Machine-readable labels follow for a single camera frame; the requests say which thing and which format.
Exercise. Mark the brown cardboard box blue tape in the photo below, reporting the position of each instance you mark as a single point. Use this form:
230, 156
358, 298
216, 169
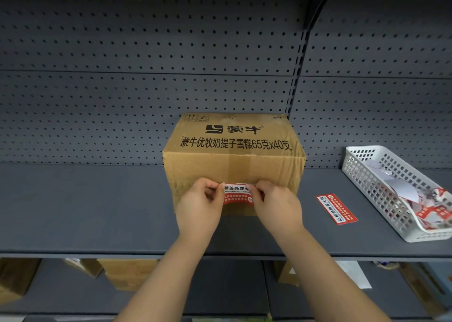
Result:
429, 286

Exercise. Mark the person's left thumb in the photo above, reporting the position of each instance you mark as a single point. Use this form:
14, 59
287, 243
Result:
217, 195

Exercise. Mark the person's right forearm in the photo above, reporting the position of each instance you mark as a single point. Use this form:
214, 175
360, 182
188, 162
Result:
325, 279

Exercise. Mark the black slotted shelf upright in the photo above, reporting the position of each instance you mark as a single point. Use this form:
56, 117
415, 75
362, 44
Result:
300, 50

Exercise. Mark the crumpled red white sticker scraps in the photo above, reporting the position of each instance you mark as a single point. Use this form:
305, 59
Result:
434, 207

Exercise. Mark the person's left forearm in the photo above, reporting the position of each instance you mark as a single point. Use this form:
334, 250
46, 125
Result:
164, 283

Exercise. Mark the grey pegboard back panel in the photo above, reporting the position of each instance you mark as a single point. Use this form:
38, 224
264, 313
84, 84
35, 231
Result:
381, 67
141, 50

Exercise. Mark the white paper sheet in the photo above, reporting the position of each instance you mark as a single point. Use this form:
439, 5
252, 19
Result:
355, 274

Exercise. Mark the brown printed cardboard box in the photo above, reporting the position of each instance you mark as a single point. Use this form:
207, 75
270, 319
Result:
233, 155

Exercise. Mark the white plastic mesh basket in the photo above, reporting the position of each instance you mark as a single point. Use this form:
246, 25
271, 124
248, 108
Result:
379, 187

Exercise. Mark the red and white label sticker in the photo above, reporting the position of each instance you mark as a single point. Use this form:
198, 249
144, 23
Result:
237, 195
336, 209

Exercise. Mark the person's right thumb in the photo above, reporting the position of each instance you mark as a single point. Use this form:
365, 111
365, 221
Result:
253, 195

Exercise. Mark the white sticker backing paper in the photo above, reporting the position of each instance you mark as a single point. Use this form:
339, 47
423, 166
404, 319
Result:
399, 186

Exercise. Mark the plain brown cardboard box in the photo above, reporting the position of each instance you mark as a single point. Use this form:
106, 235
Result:
16, 279

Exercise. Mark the person's left hand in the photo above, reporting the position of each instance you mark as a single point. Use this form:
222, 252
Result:
197, 212

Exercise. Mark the person's right hand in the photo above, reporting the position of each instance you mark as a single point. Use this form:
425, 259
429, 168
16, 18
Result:
277, 212

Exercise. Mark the small brown cardboard box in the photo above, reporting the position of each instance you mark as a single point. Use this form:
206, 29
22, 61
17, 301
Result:
86, 266
284, 274

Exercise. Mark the taped brown cardboard box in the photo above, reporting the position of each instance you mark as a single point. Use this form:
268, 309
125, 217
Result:
129, 274

